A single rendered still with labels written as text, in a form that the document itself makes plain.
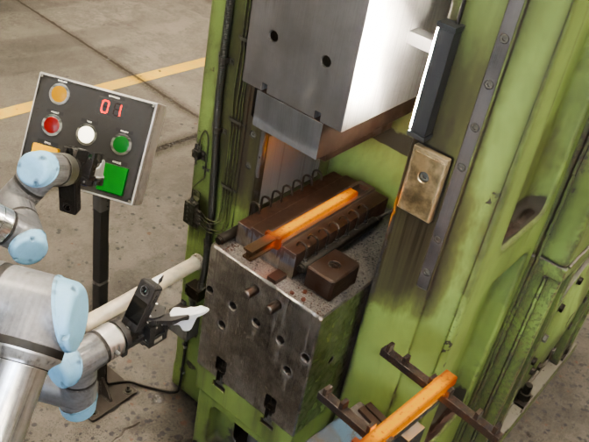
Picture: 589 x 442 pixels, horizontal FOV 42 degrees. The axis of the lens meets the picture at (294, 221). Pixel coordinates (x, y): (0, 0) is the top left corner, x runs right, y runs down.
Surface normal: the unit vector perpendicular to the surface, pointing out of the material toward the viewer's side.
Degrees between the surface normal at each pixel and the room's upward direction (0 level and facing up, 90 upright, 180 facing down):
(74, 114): 60
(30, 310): 40
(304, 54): 90
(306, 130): 90
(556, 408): 0
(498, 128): 90
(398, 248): 90
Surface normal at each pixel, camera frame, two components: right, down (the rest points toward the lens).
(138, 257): 0.16, -0.81
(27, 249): 0.43, 0.58
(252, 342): -0.63, 0.36
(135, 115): -0.14, 0.05
